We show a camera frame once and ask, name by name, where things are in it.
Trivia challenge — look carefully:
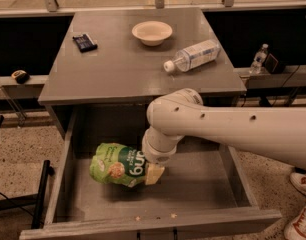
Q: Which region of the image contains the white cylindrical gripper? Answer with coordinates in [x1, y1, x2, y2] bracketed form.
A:
[142, 127, 180, 185]

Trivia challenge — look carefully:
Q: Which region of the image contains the open grey top drawer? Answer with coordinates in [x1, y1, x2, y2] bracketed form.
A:
[20, 105, 281, 240]

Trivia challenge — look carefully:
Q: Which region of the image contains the white red sneaker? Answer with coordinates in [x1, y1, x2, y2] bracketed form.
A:
[284, 206, 306, 240]
[290, 172, 306, 196]

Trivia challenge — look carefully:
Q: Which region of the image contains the grey cabinet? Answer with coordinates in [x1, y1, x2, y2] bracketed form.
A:
[39, 8, 246, 133]

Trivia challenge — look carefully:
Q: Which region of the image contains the clear plastic water bottle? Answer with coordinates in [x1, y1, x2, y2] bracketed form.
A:
[163, 39, 221, 73]

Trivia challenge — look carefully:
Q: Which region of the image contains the small background water bottle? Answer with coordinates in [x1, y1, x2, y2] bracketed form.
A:
[249, 44, 268, 74]

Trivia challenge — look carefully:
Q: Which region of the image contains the lower white red sneaker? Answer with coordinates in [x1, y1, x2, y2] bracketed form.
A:
[284, 206, 306, 240]

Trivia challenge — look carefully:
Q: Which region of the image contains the upper white red sneaker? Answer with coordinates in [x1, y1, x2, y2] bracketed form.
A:
[290, 172, 306, 196]

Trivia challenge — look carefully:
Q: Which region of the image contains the green rice chip bag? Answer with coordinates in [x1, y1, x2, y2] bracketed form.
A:
[89, 143, 147, 188]

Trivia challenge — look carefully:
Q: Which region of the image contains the dark blue snack packet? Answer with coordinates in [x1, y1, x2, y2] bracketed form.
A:
[72, 34, 98, 53]

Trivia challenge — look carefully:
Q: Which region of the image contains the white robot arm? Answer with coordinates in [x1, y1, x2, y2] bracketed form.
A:
[142, 88, 306, 170]

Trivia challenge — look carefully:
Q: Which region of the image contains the white bowl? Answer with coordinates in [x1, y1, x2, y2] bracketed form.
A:
[132, 21, 173, 46]

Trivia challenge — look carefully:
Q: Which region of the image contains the small black box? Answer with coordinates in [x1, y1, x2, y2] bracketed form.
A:
[264, 53, 286, 74]

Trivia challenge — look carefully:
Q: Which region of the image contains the black floor cable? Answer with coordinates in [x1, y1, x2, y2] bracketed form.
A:
[241, 63, 302, 108]

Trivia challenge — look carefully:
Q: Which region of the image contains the black and yellow tape measure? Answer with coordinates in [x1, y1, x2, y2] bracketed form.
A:
[11, 70, 30, 84]

